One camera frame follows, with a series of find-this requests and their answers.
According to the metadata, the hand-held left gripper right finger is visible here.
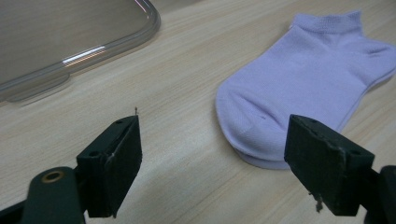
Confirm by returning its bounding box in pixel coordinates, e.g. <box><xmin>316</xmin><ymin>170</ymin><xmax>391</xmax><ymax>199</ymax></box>
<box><xmin>283</xmin><ymin>114</ymin><xmax>375</xmax><ymax>217</ymax></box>

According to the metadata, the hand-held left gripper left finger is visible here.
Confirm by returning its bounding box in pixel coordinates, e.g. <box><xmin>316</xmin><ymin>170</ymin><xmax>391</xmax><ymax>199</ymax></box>
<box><xmin>76</xmin><ymin>115</ymin><xmax>143</xmax><ymax>218</ymax></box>

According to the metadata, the pair of lavender ankle socks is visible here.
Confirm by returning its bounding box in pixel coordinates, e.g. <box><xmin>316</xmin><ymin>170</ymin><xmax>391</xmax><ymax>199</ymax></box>
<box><xmin>215</xmin><ymin>9</ymin><xmax>396</xmax><ymax>171</ymax></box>

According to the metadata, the clear plastic lid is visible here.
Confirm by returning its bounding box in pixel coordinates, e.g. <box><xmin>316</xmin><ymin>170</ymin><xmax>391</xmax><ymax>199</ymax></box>
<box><xmin>0</xmin><ymin>0</ymin><xmax>162</xmax><ymax>104</ymax></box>

